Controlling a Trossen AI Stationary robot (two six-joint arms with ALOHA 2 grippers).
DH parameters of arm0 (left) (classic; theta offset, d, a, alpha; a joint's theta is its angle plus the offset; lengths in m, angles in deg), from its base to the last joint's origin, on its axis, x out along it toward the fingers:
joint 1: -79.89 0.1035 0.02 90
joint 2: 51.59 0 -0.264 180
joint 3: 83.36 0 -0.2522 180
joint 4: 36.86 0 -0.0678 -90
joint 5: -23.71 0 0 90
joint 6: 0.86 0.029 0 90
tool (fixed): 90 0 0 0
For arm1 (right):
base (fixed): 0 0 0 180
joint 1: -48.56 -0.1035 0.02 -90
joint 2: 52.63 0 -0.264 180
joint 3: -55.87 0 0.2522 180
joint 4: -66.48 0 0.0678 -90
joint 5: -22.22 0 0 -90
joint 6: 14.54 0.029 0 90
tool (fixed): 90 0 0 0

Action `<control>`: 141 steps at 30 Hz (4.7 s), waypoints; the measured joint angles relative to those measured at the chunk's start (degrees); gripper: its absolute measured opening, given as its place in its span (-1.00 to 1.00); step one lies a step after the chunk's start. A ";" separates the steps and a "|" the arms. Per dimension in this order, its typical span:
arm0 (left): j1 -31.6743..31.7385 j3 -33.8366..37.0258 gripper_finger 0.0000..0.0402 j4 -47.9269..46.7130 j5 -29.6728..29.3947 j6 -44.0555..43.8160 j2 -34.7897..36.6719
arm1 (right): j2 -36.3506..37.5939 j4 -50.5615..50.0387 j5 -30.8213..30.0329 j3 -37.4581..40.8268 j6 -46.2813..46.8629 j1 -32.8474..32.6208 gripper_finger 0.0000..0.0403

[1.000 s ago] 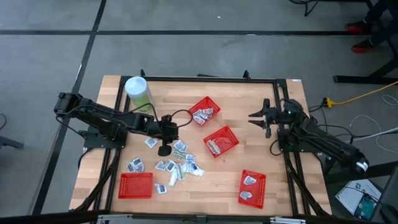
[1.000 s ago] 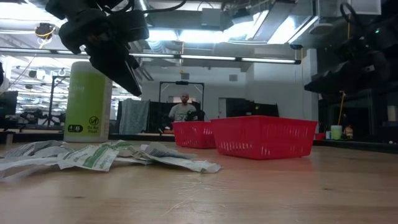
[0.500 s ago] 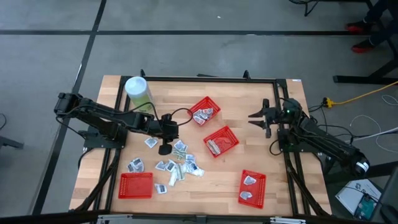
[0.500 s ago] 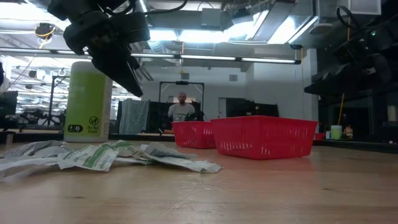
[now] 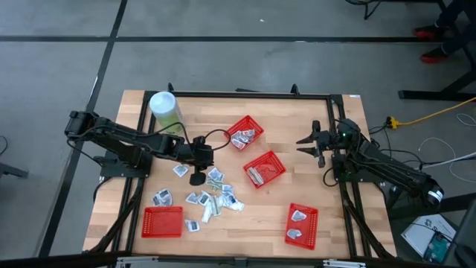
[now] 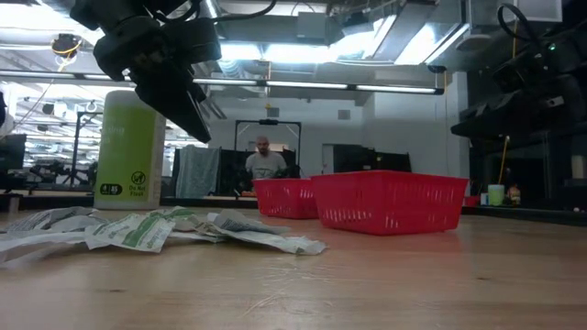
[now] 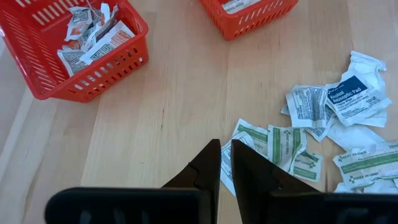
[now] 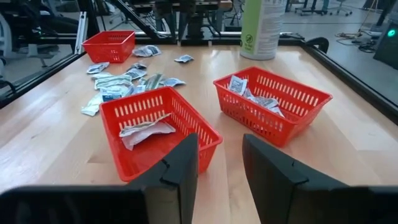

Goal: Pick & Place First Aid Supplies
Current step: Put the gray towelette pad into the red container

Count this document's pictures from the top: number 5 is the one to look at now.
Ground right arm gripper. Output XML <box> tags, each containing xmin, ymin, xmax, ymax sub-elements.
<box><xmin>296</xmin><ymin>120</ymin><xmax>338</xmax><ymax>169</ymax></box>

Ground red plastic slotted basket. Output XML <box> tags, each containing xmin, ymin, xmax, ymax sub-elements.
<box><xmin>141</xmin><ymin>205</ymin><xmax>184</xmax><ymax>239</ymax></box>
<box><xmin>284</xmin><ymin>202</ymin><xmax>320</xmax><ymax>251</ymax></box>
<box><xmin>223</xmin><ymin>115</ymin><xmax>265</xmax><ymax>152</ymax></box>
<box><xmin>242</xmin><ymin>150</ymin><xmax>287</xmax><ymax>190</ymax></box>

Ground green white wipes canister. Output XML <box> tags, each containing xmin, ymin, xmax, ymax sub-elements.
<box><xmin>149</xmin><ymin>91</ymin><xmax>186</xmax><ymax>137</ymax></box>

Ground white paper booklet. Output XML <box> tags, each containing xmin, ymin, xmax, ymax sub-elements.
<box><xmin>400</xmin><ymin>214</ymin><xmax>457</xmax><ymax>258</ymax></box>

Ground black chair base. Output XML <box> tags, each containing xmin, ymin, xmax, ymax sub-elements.
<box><xmin>345</xmin><ymin>0</ymin><xmax>384</xmax><ymax>20</ymax></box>

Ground person's foot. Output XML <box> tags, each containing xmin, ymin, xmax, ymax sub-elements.
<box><xmin>411</xmin><ymin>24</ymin><xmax>444</xmax><ymax>40</ymax></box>
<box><xmin>419</xmin><ymin>46</ymin><xmax>450</xmax><ymax>64</ymax></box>

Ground black floor beam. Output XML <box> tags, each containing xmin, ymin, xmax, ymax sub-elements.
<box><xmin>388</xmin><ymin>192</ymin><xmax>476</xmax><ymax>221</ymax></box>

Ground teal circuit board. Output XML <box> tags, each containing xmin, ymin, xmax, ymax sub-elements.
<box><xmin>422</xmin><ymin>231</ymin><xmax>451</xmax><ymax>264</ymax></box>

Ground person's leg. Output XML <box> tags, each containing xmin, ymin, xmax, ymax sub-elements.
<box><xmin>437</xmin><ymin>0</ymin><xmax>466</xmax><ymax>29</ymax></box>
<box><xmin>442</xmin><ymin>28</ymin><xmax>476</xmax><ymax>55</ymax></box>

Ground black chair leg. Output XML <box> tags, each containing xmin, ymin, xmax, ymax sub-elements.
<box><xmin>0</xmin><ymin>135</ymin><xmax>30</xmax><ymax>179</ymax></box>

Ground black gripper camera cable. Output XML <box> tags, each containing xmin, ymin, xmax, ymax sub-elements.
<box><xmin>202</xmin><ymin>129</ymin><xmax>232</xmax><ymax>152</ymax></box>

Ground black cable conduit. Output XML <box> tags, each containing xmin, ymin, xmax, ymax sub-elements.
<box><xmin>340</xmin><ymin>182</ymin><xmax>395</xmax><ymax>260</ymax></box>
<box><xmin>89</xmin><ymin>177</ymin><xmax>146</xmax><ymax>254</ymax></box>

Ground black camera crossbar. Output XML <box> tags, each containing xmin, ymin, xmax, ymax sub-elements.
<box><xmin>0</xmin><ymin>249</ymin><xmax>476</xmax><ymax>268</ymax></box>

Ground yellow extension cord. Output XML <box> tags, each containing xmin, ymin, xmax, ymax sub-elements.
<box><xmin>385</xmin><ymin>96</ymin><xmax>476</xmax><ymax>130</ymax></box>

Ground silver aluminium bracket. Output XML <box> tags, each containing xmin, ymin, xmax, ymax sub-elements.
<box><xmin>322</xmin><ymin>259</ymin><xmax>367</xmax><ymax>268</ymax></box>
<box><xmin>115</xmin><ymin>255</ymin><xmax>159</xmax><ymax>268</ymax></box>

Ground white floor cable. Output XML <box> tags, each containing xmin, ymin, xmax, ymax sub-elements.
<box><xmin>455</xmin><ymin>112</ymin><xmax>476</xmax><ymax>128</ymax></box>
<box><xmin>418</xmin><ymin>136</ymin><xmax>476</xmax><ymax>184</ymax></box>

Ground black desk frame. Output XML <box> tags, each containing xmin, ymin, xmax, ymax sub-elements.
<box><xmin>398</xmin><ymin>0</ymin><xmax>476</xmax><ymax>102</ymax></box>

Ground black floor cable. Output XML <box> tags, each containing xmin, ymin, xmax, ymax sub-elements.
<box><xmin>367</xmin><ymin>124</ymin><xmax>476</xmax><ymax>204</ymax></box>

